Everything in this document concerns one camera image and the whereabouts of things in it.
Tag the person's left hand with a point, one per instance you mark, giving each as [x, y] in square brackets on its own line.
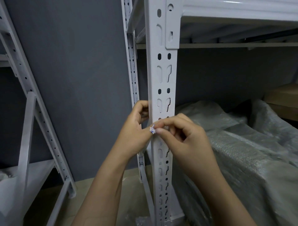
[133, 139]

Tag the person's right hand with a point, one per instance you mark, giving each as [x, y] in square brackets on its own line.
[193, 149]

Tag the torn blue-edged label piece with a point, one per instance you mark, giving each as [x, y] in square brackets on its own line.
[152, 129]

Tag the white perforated shelf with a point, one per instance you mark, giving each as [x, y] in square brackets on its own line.
[151, 76]

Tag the person's left forearm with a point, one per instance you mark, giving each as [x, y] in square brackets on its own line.
[102, 193]

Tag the person's grey clothing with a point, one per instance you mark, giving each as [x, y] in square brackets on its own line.
[251, 170]

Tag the clear plastic wrap piece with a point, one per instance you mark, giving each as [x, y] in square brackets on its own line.
[144, 221]

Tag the plain brown cardboard box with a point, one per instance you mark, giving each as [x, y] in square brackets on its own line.
[282, 102]

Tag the white metal shelving rack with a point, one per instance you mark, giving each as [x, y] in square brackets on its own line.
[232, 21]

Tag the white-grey cloth bundle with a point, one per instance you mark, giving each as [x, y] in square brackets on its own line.
[4, 175]

